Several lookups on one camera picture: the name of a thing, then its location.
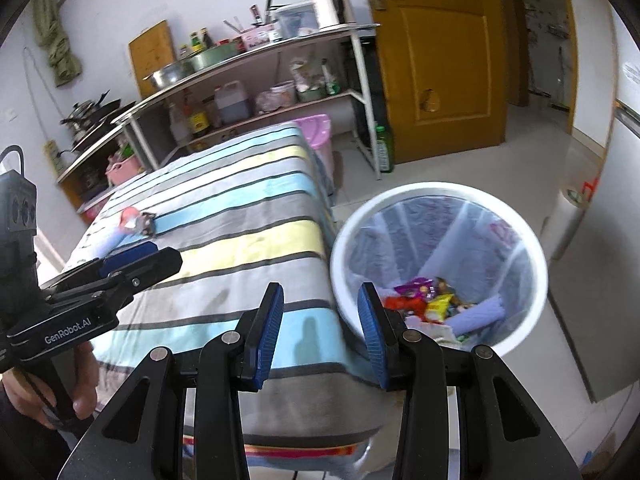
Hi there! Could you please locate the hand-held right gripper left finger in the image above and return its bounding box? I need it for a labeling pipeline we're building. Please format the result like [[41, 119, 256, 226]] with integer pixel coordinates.
[[62, 282, 286, 480]]

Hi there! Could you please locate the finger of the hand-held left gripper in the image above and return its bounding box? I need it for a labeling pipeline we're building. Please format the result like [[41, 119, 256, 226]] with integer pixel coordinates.
[[45, 246, 184, 311], [55, 240, 160, 292]]

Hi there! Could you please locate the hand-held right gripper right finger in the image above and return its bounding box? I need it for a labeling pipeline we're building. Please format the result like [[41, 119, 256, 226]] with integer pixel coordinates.
[[357, 281, 583, 480]]

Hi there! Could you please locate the pink clear plastic wrapper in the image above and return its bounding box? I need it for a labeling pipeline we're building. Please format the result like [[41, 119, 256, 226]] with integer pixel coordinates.
[[97, 206, 157, 257]]

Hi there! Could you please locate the red plastic bag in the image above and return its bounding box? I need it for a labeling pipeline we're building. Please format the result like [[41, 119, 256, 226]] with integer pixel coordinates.
[[382, 294, 426, 313]]

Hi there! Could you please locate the white paper packet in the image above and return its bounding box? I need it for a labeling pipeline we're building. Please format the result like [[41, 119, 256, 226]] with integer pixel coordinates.
[[402, 312, 456, 345]]

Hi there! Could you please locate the purple snack wrapper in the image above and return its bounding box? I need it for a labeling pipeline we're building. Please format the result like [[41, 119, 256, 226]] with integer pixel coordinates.
[[394, 277, 433, 301]]

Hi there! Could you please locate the yellow snack packet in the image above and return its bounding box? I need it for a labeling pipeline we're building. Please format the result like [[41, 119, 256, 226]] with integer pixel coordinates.
[[424, 294, 453, 322]]

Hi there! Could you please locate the lavender white striped packet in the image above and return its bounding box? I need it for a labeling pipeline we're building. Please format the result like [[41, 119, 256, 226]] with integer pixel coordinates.
[[450, 296, 503, 336]]

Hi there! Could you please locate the white round trash bin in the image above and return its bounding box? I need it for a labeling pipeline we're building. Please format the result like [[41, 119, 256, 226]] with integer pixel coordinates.
[[329, 181, 549, 361]]

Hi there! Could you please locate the person's left hand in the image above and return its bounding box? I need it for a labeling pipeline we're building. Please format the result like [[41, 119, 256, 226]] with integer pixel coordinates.
[[0, 341, 101, 428]]

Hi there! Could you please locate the striped blanket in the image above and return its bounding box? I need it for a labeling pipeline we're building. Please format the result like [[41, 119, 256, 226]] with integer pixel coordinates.
[[62, 121, 393, 466]]

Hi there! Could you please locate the pink plastic basket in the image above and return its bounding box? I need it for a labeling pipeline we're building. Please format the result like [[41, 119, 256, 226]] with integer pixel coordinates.
[[106, 152, 141, 186]]

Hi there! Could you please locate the low kitchen counter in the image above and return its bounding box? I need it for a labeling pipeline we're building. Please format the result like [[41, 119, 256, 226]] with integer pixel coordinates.
[[55, 100, 151, 213]]

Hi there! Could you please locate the clear liquid bottle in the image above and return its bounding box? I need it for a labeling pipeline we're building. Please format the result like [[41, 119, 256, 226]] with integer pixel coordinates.
[[169, 102, 191, 143]]

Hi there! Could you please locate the yellow label sauce bottle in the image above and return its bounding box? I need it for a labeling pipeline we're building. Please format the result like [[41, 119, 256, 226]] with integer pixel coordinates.
[[189, 92, 210, 136]]

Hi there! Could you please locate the black frying pan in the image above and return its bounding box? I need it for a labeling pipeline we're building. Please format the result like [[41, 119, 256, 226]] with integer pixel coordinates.
[[60, 90, 123, 141]]

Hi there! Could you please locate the plastic oil jug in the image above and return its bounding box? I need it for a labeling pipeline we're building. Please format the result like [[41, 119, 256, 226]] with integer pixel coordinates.
[[214, 80, 251, 125]]

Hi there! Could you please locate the large green bottle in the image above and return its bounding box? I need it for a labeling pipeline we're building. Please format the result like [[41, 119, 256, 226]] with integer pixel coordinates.
[[374, 125, 396, 173]]

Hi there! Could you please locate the steel basin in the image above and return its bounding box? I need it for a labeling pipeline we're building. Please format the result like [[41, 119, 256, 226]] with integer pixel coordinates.
[[145, 60, 193, 88]]

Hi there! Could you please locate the pinkish plastic bag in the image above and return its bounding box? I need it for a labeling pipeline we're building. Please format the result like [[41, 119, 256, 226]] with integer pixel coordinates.
[[255, 87, 281, 115]]

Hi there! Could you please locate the wooden cutting board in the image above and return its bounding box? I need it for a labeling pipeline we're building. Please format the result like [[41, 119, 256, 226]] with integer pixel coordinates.
[[129, 20, 177, 101]]

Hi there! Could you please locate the pink plastic bin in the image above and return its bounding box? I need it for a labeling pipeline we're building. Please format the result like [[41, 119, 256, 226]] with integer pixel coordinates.
[[292, 114, 335, 196]]

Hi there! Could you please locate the green enamel basin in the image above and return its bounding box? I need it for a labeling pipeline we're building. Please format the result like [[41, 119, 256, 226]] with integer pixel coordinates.
[[189, 42, 241, 72]]

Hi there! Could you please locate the white plastic roll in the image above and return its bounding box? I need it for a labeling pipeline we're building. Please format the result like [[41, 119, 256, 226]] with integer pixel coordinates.
[[542, 187, 590, 261]]

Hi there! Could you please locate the green hanging cloth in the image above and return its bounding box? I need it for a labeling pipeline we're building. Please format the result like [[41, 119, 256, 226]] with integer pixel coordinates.
[[32, 0, 83, 88]]

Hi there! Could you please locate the black appliance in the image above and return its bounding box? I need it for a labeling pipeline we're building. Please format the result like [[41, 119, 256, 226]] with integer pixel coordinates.
[[347, 37, 378, 153]]

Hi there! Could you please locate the white crumpled bag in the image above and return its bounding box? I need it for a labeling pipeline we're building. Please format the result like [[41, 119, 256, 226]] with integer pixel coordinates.
[[291, 57, 326, 91]]

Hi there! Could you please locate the white metal shelf rack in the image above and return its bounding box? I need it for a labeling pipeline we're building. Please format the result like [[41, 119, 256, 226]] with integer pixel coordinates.
[[112, 22, 383, 181]]

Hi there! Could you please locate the pink utensil holder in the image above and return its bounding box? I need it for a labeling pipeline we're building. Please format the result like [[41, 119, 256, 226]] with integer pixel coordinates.
[[240, 24, 278, 52]]

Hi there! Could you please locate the small green bottle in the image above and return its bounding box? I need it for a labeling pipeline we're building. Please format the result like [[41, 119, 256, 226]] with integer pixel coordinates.
[[322, 60, 341, 97]]

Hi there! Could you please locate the silver refrigerator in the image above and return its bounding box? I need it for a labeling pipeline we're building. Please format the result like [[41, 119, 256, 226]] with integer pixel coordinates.
[[547, 55, 640, 403]]

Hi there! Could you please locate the clear plastic storage box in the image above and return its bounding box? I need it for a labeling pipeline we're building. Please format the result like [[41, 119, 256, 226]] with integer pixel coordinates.
[[275, 2, 321, 41]]

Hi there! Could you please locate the yellow wooden door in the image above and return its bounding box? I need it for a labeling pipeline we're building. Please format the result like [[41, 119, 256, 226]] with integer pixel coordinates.
[[357, 0, 508, 165]]

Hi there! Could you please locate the white cylindrical jug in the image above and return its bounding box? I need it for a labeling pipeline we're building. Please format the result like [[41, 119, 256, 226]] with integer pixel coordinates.
[[312, 0, 342, 31]]

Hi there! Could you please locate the black cable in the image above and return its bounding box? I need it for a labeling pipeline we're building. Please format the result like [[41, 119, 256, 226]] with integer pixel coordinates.
[[0, 145, 25, 173]]

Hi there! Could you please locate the white wall cable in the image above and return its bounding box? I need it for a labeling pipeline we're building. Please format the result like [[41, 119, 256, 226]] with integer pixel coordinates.
[[22, 47, 57, 142]]

